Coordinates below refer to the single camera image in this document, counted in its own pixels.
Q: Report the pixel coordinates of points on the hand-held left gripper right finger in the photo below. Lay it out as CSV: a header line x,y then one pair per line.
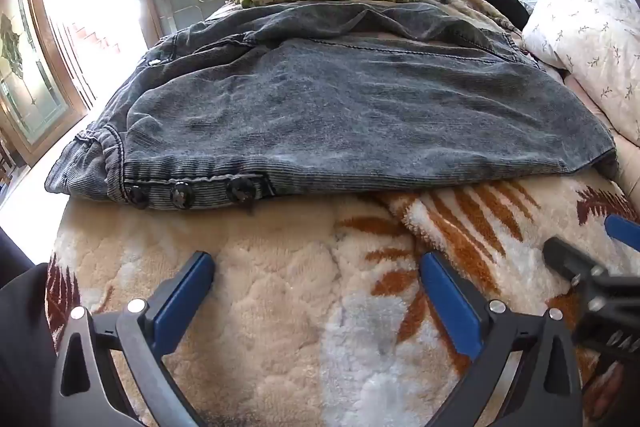
x,y
450,302

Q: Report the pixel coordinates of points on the wooden framed glass window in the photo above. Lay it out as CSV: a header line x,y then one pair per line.
x,y
30,72

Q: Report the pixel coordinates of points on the leaf patterned fleece blanket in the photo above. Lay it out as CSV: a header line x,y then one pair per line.
x,y
280,307

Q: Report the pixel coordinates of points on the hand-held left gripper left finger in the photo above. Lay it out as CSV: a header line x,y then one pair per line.
x,y
184,298

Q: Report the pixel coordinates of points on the white floral pillow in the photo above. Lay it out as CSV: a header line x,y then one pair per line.
x,y
590,42

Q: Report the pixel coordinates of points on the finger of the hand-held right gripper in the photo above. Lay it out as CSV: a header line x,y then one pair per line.
x,y
567,254
624,232

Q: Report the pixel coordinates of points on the person's dark clothing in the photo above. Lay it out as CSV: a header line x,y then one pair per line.
x,y
22,337

